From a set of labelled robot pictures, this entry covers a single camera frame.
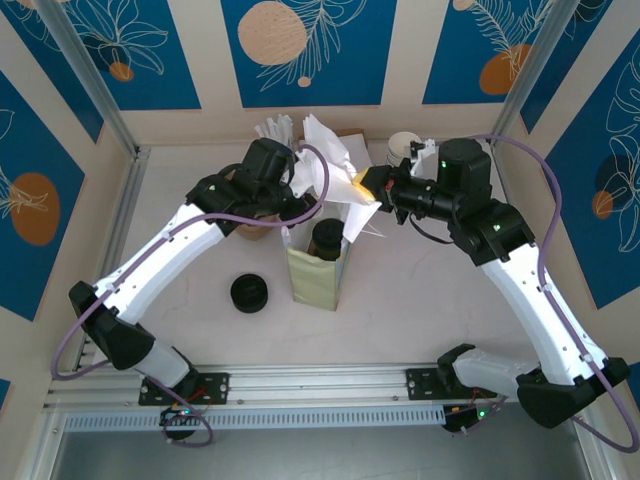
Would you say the black plastic cup lid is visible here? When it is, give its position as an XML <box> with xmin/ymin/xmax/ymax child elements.
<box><xmin>311</xmin><ymin>218</ymin><xmax>347</xmax><ymax>247</ymax></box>

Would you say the printed paper takeout bag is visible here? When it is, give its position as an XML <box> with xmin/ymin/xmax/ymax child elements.
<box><xmin>281</xmin><ymin>219</ymin><xmax>387</xmax><ymax>314</ymax></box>

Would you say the stack of white napkins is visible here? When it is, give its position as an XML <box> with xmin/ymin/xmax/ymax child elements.
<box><xmin>344</xmin><ymin>134</ymin><xmax>372</xmax><ymax>169</ymax></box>

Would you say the stack of paper cups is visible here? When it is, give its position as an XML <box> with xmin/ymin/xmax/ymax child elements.
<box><xmin>387</xmin><ymin>130</ymin><xmax>426</xmax><ymax>169</ymax></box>

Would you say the small black controller board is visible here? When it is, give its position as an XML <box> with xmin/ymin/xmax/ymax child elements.
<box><xmin>158</xmin><ymin>405</ymin><xmax>202</xmax><ymax>430</ymax></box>
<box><xmin>442</xmin><ymin>403</ymin><xmax>496</xmax><ymax>435</ymax></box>

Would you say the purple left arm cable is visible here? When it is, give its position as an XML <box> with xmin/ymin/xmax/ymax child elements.
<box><xmin>50</xmin><ymin>143</ymin><xmax>332</xmax><ymax>448</ymax></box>

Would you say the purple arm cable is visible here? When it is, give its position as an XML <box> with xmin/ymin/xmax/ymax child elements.
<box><xmin>439</xmin><ymin>133</ymin><xmax>640</xmax><ymax>451</ymax></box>
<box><xmin>50</xmin><ymin>143</ymin><xmax>332</xmax><ymax>448</ymax></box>

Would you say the thin black right gripper cable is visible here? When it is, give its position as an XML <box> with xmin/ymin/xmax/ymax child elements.
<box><xmin>409</xmin><ymin>214</ymin><xmax>455</xmax><ymax>246</ymax></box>

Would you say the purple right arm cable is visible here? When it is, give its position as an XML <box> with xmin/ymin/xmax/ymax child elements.
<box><xmin>439</xmin><ymin>133</ymin><xmax>640</xmax><ymax>451</ymax></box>

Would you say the aluminium table side rail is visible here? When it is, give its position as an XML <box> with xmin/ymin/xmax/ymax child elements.
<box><xmin>74</xmin><ymin>147</ymin><xmax>152</xmax><ymax>371</ymax></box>

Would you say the aluminium right frame post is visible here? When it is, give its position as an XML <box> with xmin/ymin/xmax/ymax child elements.
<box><xmin>489</xmin><ymin>0</ymin><xmax>574</xmax><ymax>149</ymax></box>

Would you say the aluminium frame post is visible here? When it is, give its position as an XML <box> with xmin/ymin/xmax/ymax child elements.
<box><xmin>37</xmin><ymin>0</ymin><xmax>141</xmax><ymax>159</ymax></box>
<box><xmin>489</xmin><ymin>0</ymin><xmax>574</xmax><ymax>149</ymax></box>

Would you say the aluminium left frame post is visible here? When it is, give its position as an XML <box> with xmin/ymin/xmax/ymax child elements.
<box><xmin>37</xmin><ymin>0</ymin><xmax>141</xmax><ymax>159</ymax></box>

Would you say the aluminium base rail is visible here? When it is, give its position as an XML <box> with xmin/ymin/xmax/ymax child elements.
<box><xmin>47</xmin><ymin>362</ymin><xmax>594</xmax><ymax>409</ymax></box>

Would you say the grey slotted cable duct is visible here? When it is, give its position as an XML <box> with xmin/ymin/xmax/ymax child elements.
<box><xmin>64</xmin><ymin>404</ymin><xmax>446</xmax><ymax>432</ymax></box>

